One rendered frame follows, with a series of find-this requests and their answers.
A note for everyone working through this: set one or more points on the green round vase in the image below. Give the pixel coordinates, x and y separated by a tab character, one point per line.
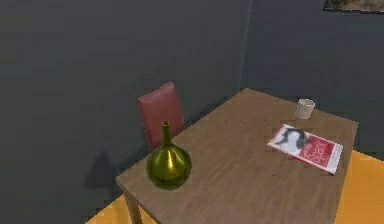
169	165

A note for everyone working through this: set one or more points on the red chair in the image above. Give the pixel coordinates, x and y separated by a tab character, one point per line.
159	110

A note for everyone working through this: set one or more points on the brown wooden table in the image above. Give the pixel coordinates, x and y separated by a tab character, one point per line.
240	160

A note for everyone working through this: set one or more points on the white cup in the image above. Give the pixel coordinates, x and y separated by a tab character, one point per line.
304	109

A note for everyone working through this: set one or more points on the red and white book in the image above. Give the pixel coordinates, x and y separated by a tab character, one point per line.
308	148

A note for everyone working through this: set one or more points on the framed wall picture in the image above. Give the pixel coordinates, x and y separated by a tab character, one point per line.
355	4

